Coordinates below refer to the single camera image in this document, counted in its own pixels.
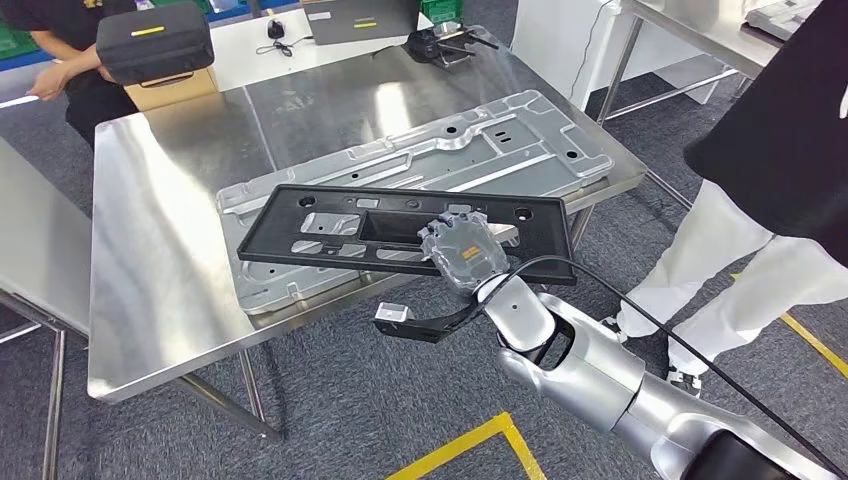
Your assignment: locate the black carrying case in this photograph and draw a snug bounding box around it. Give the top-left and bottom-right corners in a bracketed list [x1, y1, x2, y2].
[95, 1, 215, 86]

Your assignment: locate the white table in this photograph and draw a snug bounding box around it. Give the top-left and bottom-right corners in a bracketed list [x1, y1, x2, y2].
[208, 6, 439, 91]

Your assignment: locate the black corded mouse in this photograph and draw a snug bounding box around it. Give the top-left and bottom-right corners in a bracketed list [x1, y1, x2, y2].
[254, 18, 318, 58]

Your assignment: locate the black camera bracket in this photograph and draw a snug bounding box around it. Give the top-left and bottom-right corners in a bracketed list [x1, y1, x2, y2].
[372, 301, 492, 344]

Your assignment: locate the black plastic panel part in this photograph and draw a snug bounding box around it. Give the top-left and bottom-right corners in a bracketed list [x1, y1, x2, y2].
[236, 183, 578, 287]

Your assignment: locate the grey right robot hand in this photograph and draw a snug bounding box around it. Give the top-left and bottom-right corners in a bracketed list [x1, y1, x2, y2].
[417, 211, 511, 296]

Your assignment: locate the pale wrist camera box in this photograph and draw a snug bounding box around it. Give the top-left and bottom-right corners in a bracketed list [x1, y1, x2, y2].
[376, 302, 412, 326]

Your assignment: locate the stamped grey metal plate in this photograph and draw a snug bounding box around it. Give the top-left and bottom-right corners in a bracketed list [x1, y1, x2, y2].
[215, 89, 616, 316]

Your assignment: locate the cardboard box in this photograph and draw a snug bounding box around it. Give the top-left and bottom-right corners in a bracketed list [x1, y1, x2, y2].
[123, 66, 220, 113]

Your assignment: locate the person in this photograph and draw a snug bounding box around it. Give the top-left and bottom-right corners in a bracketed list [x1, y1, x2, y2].
[0, 0, 140, 150]
[599, 0, 848, 399]

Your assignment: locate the grey plastic part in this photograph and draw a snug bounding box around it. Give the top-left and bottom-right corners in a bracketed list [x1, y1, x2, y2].
[745, 0, 823, 41]

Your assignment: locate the stainless steel workbench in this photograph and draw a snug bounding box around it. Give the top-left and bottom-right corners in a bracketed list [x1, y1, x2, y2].
[86, 29, 649, 444]

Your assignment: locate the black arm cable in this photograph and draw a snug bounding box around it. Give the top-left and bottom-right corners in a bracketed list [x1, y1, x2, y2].
[463, 254, 848, 478]

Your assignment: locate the green plastic crate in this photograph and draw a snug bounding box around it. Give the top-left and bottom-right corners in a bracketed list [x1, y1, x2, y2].
[0, 18, 42, 62]
[418, 0, 465, 26]

